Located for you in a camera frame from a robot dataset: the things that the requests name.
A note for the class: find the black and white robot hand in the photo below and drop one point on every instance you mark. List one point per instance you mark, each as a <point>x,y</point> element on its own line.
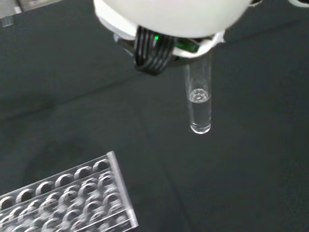
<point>169,17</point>

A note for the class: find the clear plastic test tube rack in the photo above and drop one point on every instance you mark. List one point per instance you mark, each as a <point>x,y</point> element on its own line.
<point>70,200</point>

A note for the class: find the black bench cloth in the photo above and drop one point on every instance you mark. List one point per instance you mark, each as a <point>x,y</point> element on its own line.
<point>217,169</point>

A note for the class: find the small clear plastic piece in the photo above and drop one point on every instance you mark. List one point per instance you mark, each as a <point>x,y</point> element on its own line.
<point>7,21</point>

